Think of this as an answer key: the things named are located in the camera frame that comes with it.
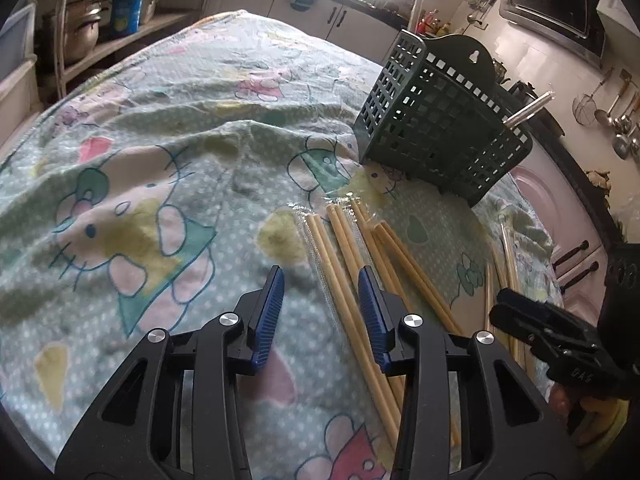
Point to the mesh strainer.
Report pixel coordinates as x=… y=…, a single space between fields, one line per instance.
x=584 y=110

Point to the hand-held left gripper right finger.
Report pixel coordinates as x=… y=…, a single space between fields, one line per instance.
x=372 y=320

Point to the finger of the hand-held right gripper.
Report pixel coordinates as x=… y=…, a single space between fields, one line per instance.
x=540 y=317

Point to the stack of steel pots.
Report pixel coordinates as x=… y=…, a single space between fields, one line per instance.
x=85 y=30

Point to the wooden shelf unit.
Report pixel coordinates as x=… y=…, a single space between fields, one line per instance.
x=145 y=27

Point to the translucent storage box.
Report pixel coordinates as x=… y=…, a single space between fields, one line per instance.
x=17 y=40

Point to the white base cabinet run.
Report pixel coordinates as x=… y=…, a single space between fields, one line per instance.
x=310 y=12
x=550 y=220

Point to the dried mushrooms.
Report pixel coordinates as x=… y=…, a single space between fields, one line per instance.
x=599 y=180

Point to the blue canister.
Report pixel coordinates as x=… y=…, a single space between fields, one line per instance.
x=127 y=12

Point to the straight metal tube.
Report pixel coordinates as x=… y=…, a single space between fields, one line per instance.
x=530 y=107
x=419 y=5

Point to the green plastic utensil basket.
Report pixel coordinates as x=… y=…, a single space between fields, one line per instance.
x=440 y=110

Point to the cartoon cat printed blanket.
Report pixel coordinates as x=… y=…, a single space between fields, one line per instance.
x=150 y=110

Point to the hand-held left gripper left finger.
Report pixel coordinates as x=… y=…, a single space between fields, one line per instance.
x=267 y=320

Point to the group of condiment bottles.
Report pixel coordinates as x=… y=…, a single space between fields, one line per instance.
x=432 y=22

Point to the person's right hand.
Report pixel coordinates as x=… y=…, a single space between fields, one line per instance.
x=560 y=401

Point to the hanging kitchen tools rack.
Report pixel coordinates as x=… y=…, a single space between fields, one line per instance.
x=482 y=5

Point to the curved metal tube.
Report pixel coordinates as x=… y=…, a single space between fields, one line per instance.
x=61 y=35

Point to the white upper cabinet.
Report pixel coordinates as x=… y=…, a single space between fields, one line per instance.
x=620 y=15

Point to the lidded steel pot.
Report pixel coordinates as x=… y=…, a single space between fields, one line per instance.
x=152 y=7

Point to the dark steel kettle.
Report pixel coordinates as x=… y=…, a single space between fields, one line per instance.
x=522 y=91

